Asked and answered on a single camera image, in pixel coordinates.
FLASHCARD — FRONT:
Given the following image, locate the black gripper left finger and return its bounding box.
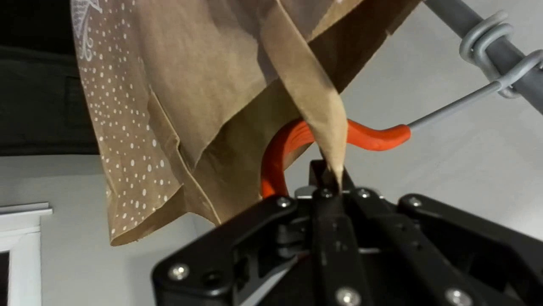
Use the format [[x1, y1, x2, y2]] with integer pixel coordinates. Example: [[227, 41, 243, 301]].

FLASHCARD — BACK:
[[152, 159, 367, 306]]

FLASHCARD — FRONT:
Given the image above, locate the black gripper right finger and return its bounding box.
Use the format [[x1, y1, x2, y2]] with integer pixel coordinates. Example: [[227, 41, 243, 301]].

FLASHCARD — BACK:
[[339, 169, 543, 306]]

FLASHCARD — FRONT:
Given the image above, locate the brown bag with white dots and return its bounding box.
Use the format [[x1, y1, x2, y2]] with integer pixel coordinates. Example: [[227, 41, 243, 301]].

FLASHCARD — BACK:
[[70, 0, 425, 249]]

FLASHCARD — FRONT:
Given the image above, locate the grey metal pole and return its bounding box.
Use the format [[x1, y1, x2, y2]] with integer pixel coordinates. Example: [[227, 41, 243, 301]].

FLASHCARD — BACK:
[[423, 0, 543, 116]]

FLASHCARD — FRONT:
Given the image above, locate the short orange-tipped wire hook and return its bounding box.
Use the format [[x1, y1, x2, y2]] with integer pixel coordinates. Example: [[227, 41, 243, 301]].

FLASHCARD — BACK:
[[259, 9, 543, 201]]

